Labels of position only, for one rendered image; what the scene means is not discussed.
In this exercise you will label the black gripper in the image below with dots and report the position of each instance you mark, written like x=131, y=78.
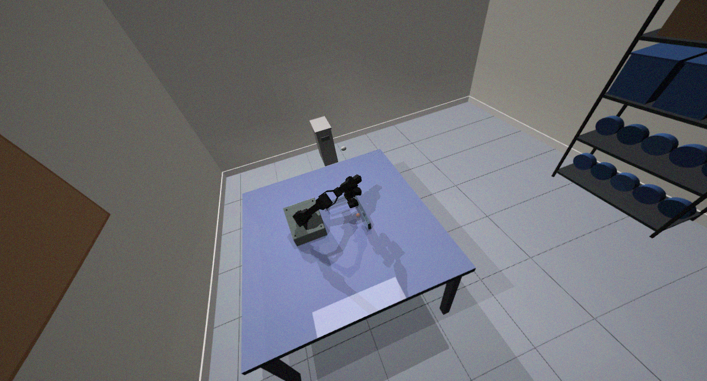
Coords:
x=352, y=202

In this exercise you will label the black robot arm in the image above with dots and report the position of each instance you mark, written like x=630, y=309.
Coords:
x=324, y=202

